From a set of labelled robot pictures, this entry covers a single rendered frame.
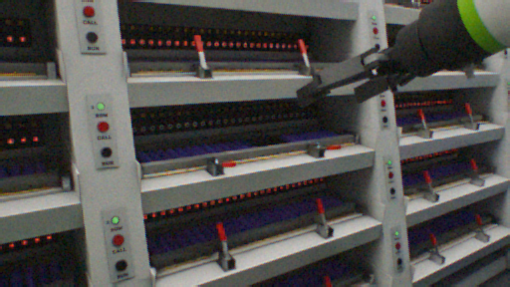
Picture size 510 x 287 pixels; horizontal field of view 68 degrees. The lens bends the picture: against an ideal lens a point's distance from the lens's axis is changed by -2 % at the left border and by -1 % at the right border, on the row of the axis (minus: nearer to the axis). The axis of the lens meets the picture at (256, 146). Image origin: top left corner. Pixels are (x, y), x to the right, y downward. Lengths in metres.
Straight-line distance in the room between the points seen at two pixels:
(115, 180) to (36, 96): 0.18
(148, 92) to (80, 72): 0.12
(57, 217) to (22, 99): 0.19
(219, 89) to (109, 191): 0.28
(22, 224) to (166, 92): 0.32
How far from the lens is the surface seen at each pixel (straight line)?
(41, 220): 0.68
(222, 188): 0.76
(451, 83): 1.36
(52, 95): 0.68
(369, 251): 1.12
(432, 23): 0.51
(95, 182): 0.67
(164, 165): 0.75
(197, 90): 0.74
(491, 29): 0.49
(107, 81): 0.69
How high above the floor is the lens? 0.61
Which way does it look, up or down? 2 degrees down
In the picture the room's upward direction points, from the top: 7 degrees counter-clockwise
